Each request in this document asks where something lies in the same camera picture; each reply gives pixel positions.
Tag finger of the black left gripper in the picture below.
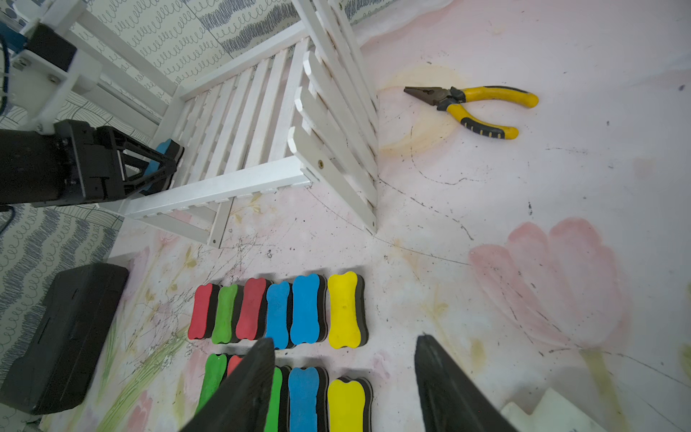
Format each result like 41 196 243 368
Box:
96 126 181 167
107 163 177 200

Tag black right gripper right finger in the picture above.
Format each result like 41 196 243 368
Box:
414 334 515 432

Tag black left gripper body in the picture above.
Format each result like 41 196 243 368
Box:
1 120 116 206

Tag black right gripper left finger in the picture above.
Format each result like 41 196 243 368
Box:
183 338 275 432

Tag green eraser shelf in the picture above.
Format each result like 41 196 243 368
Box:
264 366 292 432
212 284 242 345
195 354 228 413

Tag yellow eraser shelf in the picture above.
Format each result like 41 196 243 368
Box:
327 376 372 432
328 271 369 349

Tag white slatted wooden shelf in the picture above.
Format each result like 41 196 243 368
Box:
36 1 379 247

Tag small white box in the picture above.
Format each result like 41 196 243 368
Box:
500 388 606 432

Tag black plastic case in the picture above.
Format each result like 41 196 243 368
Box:
1 263 130 415

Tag yellow black pliers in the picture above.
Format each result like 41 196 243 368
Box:
403 85 541 141

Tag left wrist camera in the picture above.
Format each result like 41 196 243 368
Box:
4 1 103 135

